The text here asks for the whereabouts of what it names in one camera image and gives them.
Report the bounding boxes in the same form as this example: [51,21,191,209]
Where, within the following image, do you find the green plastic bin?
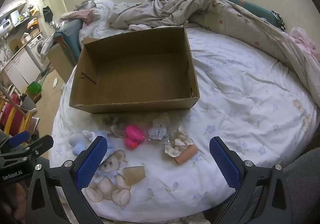
[26,81,42,95]

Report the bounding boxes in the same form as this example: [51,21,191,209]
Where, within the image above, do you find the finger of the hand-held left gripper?
[7,130,31,147]
[15,134,54,162]

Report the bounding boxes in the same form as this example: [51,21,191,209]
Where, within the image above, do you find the torn cardboard scrap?
[122,165,147,186]

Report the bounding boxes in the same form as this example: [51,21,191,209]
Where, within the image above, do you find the grey pink garment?
[60,0,97,21]

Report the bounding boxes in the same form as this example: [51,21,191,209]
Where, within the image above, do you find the pink rubber duck toy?
[124,125,145,151]

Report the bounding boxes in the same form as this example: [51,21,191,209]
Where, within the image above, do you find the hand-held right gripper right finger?
[209,136,297,224]

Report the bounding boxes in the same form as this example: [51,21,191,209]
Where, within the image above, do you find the white teddy print bed sheet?
[49,0,320,222]

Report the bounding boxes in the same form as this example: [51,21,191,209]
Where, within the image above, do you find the white washing machine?
[25,33,47,69]

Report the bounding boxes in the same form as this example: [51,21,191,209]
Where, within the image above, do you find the red suitcase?
[0,94,24,134]

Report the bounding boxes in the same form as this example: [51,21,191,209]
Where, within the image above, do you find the clear bag of mottled fabric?
[101,114,128,139]

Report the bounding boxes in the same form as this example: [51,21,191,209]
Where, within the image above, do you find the light blue white plush toy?
[69,130,98,156]

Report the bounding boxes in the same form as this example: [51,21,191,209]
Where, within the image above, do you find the brown bedside cabinet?
[46,43,77,83]

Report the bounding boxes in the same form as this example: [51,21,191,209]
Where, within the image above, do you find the white floral pillow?
[80,0,130,39]

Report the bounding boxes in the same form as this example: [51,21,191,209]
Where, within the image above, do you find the person's grey trouser leg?
[282,148,320,224]

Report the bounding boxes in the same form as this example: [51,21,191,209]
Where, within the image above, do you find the black white checkered cloth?
[271,10,287,32]

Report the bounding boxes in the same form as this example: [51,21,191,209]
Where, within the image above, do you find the teal cushion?
[54,18,83,64]

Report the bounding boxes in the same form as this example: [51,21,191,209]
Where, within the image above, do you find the pink crumpled cloth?
[289,27,320,64]

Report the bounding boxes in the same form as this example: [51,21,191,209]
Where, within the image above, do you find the pink white cloth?
[129,23,152,31]

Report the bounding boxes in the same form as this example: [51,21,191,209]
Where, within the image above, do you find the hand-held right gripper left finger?
[25,136,108,224]

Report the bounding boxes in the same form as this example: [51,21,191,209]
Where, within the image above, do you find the clear bag with white label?
[147,118,172,144]

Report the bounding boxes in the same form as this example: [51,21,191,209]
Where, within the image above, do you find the beige floral quilt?
[110,0,320,104]

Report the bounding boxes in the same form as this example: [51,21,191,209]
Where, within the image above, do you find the beige sock with white lace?
[164,131,199,166]

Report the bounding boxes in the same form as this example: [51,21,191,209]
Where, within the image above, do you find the white cabinet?
[0,49,42,87]

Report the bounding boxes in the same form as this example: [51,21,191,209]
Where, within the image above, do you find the teal pillow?
[219,0,282,28]

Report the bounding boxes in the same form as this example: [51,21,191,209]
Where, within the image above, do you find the wooden rack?
[0,86,38,137]

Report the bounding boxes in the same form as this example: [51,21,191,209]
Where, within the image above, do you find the brown cardboard box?
[69,27,200,114]

